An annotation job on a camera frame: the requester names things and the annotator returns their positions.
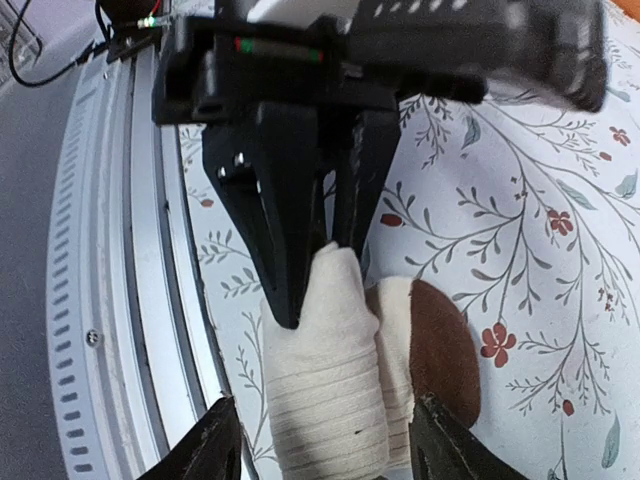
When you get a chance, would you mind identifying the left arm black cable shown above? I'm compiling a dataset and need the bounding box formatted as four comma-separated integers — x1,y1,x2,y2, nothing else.
7,0,114,89

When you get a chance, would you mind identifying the floral tablecloth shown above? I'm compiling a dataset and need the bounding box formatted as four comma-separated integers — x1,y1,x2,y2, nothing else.
174,0,640,480

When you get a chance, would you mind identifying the cream and brown sock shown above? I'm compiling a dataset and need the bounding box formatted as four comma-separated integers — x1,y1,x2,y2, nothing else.
261,243,481,479

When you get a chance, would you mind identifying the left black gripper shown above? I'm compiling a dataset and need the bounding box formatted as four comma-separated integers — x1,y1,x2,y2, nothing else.
152,16,487,329

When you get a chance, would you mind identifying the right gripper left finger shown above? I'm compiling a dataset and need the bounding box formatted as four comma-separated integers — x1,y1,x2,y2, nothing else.
139,397,242,480

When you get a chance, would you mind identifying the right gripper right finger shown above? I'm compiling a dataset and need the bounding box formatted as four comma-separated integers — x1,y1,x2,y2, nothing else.
410,394,526,480

